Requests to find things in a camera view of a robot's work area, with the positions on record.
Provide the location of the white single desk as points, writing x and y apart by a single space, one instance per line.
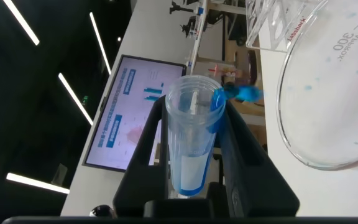
197 34

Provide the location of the clear glass beaker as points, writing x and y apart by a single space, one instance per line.
328 93

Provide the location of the large wall display screen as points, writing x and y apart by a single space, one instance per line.
129 109

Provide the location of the clear acrylic test tube rack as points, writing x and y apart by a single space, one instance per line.
269 25

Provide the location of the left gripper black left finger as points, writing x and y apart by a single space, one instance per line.
138 183

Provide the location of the blue pigment test tube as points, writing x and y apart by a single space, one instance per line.
191 140

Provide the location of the black robot arm on stand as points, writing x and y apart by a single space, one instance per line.
188 28

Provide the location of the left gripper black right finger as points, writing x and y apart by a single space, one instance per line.
256 186

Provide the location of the ceiling light strip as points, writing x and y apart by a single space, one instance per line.
22 21
37 183
99 42
75 98

